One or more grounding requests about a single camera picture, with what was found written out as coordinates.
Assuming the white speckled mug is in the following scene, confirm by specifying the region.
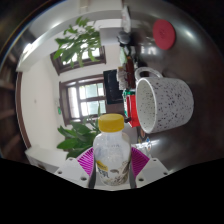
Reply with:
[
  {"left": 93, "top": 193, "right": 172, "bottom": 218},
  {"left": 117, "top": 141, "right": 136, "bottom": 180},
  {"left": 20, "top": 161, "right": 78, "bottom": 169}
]
[{"left": 134, "top": 66, "right": 195, "bottom": 135}]

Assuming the dark wooden glazed door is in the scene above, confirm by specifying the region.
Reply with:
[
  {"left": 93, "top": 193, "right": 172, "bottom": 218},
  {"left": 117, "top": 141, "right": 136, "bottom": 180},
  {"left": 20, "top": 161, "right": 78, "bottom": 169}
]
[{"left": 58, "top": 74, "right": 108, "bottom": 126}]

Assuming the red plastic box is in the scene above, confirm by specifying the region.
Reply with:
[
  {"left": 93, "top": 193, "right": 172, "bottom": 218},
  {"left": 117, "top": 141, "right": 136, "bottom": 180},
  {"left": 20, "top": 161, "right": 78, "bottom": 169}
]
[{"left": 125, "top": 93, "right": 141, "bottom": 128}]

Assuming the grey rounded object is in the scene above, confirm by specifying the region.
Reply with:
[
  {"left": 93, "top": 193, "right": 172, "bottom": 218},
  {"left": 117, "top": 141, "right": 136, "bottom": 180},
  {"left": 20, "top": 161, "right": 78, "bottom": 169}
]
[{"left": 117, "top": 30, "right": 132, "bottom": 46}]

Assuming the potted leafy plant white pot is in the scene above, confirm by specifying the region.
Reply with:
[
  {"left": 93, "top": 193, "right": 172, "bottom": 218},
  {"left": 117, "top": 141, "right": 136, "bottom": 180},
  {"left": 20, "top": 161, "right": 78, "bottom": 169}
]
[
  {"left": 55, "top": 114, "right": 134, "bottom": 160},
  {"left": 52, "top": 15, "right": 123, "bottom": 69}
]

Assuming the dark wooden framed window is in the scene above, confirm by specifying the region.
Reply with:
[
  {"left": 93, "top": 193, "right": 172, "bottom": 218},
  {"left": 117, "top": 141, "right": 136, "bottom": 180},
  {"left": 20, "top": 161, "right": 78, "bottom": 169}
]
[{"left": 49, "top": 44, "right": 107, "bottom": 76}]

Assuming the brown tray of white packets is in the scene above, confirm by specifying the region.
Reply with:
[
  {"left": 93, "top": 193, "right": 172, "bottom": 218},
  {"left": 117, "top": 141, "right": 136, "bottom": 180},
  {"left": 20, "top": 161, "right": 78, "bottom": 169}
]
[{"left": 116, "top": 56, "right": 136, "bottom": 89}]

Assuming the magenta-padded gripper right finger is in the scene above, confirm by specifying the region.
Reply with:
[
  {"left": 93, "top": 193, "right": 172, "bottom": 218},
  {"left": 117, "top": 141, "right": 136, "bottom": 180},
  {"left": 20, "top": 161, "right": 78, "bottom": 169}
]
[{"left": 128, "top": 146, "right": 170, "bottom": 189}]

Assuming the flat round red coaster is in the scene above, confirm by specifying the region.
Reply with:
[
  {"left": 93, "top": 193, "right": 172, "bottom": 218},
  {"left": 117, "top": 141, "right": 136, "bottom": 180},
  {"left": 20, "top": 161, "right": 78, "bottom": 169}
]
[{"left": 152, "top": 18, "right": 177, "bottom": 51}]

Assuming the yellow-capped clear drink bottle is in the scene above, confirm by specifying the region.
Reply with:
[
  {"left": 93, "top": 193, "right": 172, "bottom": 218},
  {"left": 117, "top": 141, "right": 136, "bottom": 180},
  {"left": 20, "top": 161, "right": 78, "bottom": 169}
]
[{"left": 92, "top": 113, "right": 133, "bottom": 187}]

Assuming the green plastic box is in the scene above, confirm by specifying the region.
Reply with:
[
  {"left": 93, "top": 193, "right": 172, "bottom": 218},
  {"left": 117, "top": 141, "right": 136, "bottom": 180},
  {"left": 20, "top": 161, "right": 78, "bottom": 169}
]
[{"left": 122, "top": 89, "right": 129, "bottom": 111}]

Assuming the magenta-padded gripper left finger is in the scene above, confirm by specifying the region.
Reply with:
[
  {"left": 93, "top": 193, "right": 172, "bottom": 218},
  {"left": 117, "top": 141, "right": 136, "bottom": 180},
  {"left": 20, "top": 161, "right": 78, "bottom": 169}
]
[{"left": 53, "top": 147, "right": 98, "bottom": 190}]

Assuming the printed paper brochure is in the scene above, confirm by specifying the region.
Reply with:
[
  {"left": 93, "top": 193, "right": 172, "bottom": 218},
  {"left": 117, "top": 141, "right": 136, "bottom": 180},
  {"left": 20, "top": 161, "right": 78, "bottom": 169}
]
[{"left": 120, "top": 5, "right": 133, "bottom": 33}]

